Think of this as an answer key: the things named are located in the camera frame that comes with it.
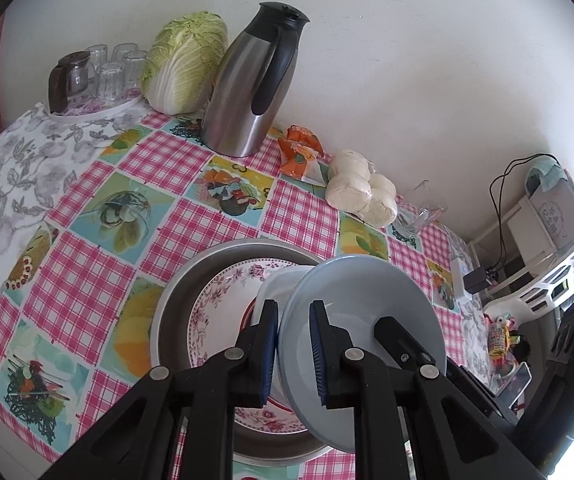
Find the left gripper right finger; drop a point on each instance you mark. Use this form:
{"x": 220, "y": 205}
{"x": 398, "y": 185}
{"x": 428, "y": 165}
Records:
{"x": 404, "y": 420}

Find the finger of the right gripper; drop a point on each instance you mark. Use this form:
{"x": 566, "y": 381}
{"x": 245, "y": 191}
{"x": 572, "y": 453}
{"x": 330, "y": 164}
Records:
{"x": 403, "y": 348}

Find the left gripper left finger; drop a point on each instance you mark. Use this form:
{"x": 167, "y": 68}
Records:
{"x": 176, "y": 423}

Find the pale blue bowl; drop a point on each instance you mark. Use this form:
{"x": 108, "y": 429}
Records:
{"x": 357, "y": 291}

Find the red rim strawberry bowl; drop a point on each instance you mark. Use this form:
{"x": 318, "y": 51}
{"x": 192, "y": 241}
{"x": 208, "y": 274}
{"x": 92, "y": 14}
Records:
{"x": 273, "y": 393}

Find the floral round plate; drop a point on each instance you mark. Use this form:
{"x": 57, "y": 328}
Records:
{"x": 213, "y": 326}

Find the stainless steel round pan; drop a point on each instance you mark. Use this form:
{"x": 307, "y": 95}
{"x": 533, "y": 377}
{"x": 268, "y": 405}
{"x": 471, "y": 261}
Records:
{"x": 168, "y": 344}

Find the small white square bowl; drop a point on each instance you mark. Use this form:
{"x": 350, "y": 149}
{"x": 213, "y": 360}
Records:
{"x": 279, "y": 286}

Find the smartphone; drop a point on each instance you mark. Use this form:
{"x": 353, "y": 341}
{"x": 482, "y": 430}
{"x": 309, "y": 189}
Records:
{"x": 515, "y": 385}

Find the colourful candy pack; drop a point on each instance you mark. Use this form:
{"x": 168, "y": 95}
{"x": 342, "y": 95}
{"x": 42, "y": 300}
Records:
{"x": 502, "y": 338}

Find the black power adapter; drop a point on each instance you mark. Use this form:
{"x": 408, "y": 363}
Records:
{"x": 477, "y": 280}

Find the white power strip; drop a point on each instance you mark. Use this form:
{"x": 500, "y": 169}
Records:
{"x": 459, "y": 270}

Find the glass mug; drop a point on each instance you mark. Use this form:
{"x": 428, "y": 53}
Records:
{"x": 419, "y": 207}

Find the white shelf rack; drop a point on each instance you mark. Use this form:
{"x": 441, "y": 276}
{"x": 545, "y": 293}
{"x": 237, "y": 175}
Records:
{"x": 528, "y": 250}

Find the bag of steamed buns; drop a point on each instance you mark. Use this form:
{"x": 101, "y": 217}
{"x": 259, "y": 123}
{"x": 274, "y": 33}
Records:
{"x": 355, "y": 187}

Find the checkered pink tablecloth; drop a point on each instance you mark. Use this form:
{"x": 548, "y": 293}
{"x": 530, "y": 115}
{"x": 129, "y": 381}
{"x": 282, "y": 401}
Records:
{"x": 96, "y": 217}

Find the orange snack packet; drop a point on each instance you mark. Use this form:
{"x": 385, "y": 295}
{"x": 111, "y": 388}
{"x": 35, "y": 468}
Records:
{"x": 301, "y": 152}

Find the stainless steel thermos jug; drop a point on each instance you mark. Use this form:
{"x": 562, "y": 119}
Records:
{"x": 253, "y": 80}

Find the tray of drinking glasses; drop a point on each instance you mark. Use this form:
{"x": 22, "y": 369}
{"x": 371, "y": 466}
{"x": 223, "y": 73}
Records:
{"x": 114, "y": 84}

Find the napa cabbage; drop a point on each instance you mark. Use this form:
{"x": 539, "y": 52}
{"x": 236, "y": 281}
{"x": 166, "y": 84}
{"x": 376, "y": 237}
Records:
{"x": 180, "y": 65}

